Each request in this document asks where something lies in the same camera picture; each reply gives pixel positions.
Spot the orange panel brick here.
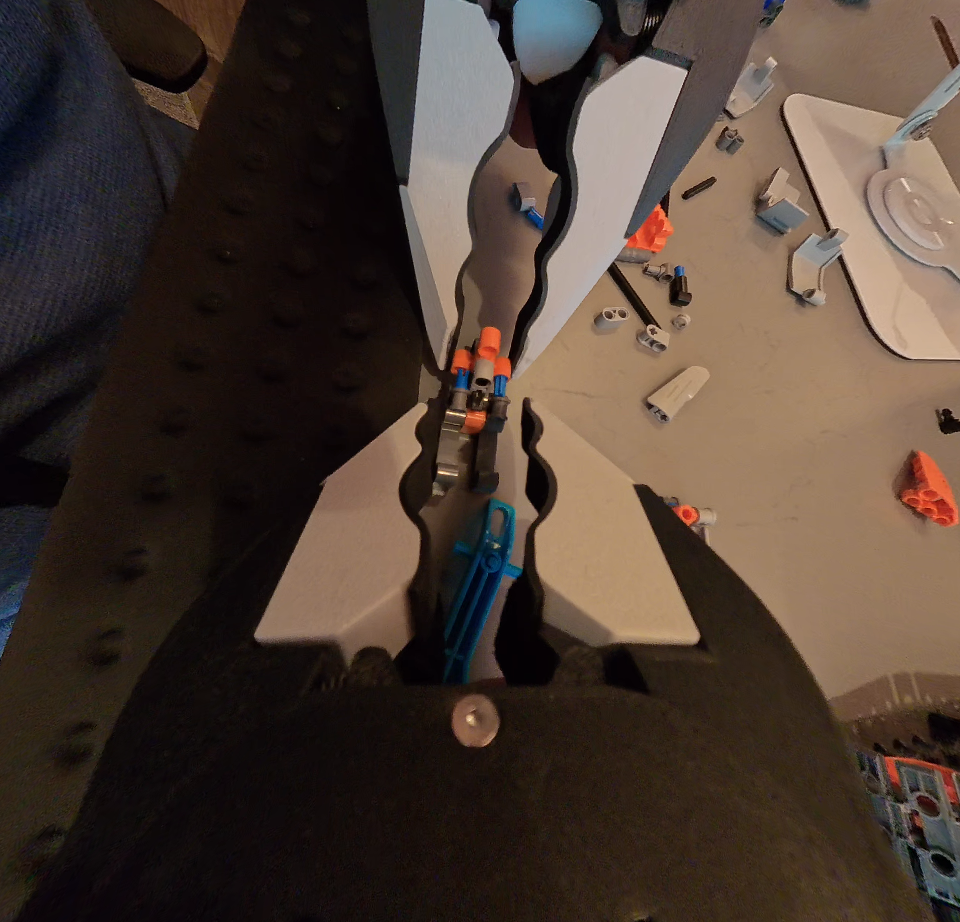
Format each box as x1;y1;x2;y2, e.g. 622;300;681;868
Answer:
626;203;675;263

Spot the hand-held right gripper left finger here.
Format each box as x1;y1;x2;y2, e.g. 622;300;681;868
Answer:
255;400;435;649

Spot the white curved blade panel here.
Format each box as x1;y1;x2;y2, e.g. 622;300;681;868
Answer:
646;367;711;421

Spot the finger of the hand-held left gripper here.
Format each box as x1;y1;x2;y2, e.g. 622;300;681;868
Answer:
512;52;691;374
399;0;522;373

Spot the grey orange brick claw assembly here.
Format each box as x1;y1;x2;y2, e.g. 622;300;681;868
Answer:
433;393;513;497

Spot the grey white orange brick arm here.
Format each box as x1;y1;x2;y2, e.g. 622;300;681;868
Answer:
669;498;717;544

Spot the white book stand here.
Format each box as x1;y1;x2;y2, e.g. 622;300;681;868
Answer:
781;63;960;361

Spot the light grey box panel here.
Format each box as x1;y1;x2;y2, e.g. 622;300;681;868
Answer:
755;168;810;235

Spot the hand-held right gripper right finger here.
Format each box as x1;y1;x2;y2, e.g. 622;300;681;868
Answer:
521;397;702;652

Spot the light grey curved panel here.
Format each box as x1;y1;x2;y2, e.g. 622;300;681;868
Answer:
787;228;849;307

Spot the long black axle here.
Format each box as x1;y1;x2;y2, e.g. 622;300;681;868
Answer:
607;262;661;327

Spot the pile of light grey panels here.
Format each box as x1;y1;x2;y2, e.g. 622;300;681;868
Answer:
726;58;777;119

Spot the black perforated pad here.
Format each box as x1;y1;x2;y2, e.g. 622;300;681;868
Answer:
0;0;429;922

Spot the cyan plastic brick tool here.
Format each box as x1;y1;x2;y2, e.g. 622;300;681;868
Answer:
441;498;520;685

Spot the orange wedge brick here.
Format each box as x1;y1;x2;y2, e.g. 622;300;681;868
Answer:
898;451;960;527

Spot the grey tracked toy robot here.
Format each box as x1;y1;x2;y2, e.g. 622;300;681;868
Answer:
832;674;960;922

